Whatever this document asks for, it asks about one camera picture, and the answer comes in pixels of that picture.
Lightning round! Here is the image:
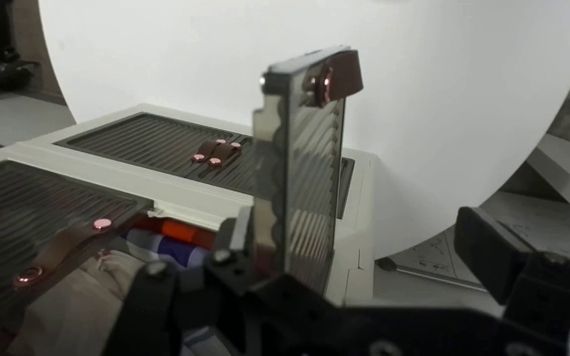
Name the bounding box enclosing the beige fabric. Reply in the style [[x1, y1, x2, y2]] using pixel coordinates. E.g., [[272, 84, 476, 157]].
[[5, 246, 159, 356]]

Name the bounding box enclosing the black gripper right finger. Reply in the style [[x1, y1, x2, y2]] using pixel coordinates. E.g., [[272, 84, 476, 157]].
[[456, 204, 570, 333]]

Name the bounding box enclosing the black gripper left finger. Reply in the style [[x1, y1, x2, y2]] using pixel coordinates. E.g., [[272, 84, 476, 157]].
[[104, 262, 183, 356]]

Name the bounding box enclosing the white stackable cupboard unit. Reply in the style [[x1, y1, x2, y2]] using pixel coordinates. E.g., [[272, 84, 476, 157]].
[[24, 103, 381, 224], [0, 141, 377, 309]]

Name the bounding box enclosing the dark translucent cupboard door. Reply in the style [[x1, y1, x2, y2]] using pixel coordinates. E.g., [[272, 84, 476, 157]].
[[0, 161, 155, 345], [252, 46, 367, 295], [56, 113, 232, 181], [199, 135, 357, 220]]

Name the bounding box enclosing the orange item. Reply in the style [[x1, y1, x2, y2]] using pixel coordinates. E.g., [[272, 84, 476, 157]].
[[159, 220, 218, 250]]

